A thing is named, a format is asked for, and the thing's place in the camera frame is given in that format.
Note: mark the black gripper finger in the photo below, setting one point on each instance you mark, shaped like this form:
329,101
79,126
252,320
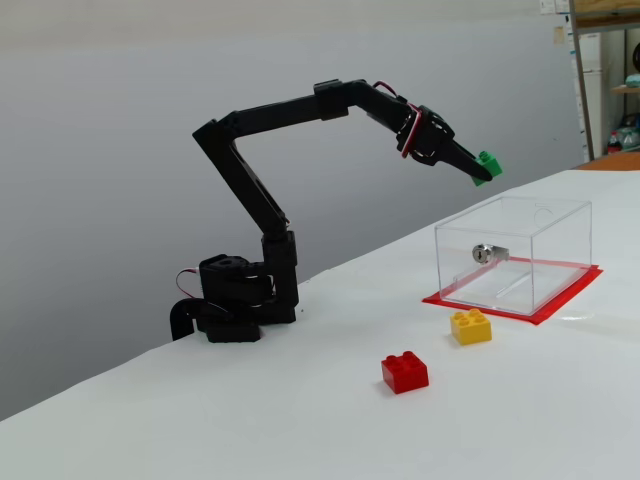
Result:
462,162

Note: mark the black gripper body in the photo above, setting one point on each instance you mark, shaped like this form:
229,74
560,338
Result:
446,148

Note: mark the green lego brick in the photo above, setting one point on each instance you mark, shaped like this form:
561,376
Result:
492,166

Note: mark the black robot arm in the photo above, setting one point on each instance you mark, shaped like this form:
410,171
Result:
240,190

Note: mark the transparent plastic box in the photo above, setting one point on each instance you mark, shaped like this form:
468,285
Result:
550,240

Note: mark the yellow lego brick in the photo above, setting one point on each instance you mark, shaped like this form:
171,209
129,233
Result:
471,327

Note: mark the white cardboard box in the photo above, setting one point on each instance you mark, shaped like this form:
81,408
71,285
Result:
591,50

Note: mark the red lego brick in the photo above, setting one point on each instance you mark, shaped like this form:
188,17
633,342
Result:
405,375

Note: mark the silver cam lock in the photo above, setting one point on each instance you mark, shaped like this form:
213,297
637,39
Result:
482,254

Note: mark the metal storage shelf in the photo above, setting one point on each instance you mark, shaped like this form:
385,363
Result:
582,100

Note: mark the red capped bottle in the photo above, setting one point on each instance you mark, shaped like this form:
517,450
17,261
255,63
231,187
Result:
613,142

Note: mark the orange wooden tabletop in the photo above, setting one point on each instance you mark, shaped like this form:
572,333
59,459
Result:
620,161

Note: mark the yellow paper note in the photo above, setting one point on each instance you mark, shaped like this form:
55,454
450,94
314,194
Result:
559,35

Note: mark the white paper label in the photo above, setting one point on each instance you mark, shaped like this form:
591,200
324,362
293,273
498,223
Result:
549,6

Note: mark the teal object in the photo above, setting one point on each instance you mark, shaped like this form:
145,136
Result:
634,80

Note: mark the black table clamp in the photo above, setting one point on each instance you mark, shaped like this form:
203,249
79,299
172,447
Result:
179,317

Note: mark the red tape frame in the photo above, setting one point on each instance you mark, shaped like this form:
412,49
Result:
565,296

